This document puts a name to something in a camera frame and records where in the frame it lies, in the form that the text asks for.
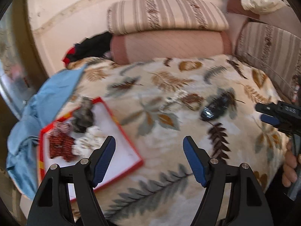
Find white polka-dot scrunchie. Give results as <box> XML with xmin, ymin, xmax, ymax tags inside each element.
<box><xmin>71</xmin><ymin>125</ymin><xmax>106</xmax><ymax>158</ymax></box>

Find wooden glass door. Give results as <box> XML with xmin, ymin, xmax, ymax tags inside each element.
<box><xmin>0</xmin><ymin>0</ymin><xmax>49</xmax><ymax>123</ymax></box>

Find striped beige pillow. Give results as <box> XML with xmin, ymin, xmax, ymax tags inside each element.
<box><xmin>107</xmin><ymin>0</ymin><xmax>229</xmax><ymax>35</ymax></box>
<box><xmin>236</xmin><ymin>22</ymin><xmax>300</xmax><ymax>104</ymax></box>

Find blue cloth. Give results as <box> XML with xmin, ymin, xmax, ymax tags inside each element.
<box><xmin>6</xmin><ymin>65</ymin><xmax>86</xmax><ymax>200</ymax></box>

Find leaf-patterned plush blanket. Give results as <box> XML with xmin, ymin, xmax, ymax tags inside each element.
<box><xmin>21</xmin><ymin>55</ymin><xmax>290</xmax><ymax>226</ymax></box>

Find red checkered scrunchie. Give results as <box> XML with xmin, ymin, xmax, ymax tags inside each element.
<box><xmin>50</xmin><ymin>121</ymin><xmax>71</xmax><ymax>136</ymax></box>

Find cream crumpled cloth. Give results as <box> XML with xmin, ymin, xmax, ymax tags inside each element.
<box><xmin>240</xmin><ymin>0</ymin><xmax>286</xmax><ymax>14</ymax></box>

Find pink bolster cushion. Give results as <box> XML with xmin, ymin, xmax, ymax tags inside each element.
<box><xmin>110</xmin><ymin>30</ymin><xmax>233</xmax><ymax>65</ymax></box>

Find right hand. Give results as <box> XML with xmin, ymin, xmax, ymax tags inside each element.
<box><xmin>282</xmin><ymin>141</ymin><xmax>300</xmax><ymax>188</ymax></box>

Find red polka-dot scrunchie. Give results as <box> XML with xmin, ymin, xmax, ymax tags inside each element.
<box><xmin>48</xmin><ymin>132</ymin><xmax>75</xmax><ymax>162</ymax></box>

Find black and red clothes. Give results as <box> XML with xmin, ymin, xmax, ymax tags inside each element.
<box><xmin>62</xmin><ymin>31</ymin><xmax>113</xmax><ymax>67</ymax></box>

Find red-rimmed white tray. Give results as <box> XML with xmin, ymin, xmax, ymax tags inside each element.
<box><xmin>38</xmin><ymin>97</ymin><xmax>144</xmax><ymax>192</ymax></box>

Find black hair clip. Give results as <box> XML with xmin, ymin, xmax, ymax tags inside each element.
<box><xmin>200</xmin><ymin>93</ymin><xmax>230</xmax><ymax>121</ymax></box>

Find white pearl bracelet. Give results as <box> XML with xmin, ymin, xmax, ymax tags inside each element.
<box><xmin>164</xmin><ymin>91</ymin><xmax>189</xmax><ymax>104</ymax></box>

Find grey organza scrunchie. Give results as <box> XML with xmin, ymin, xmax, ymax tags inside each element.
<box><xmin>71</xmin><ymin>97</ymin><xmax>94</xmax><ymax>133</ymax></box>

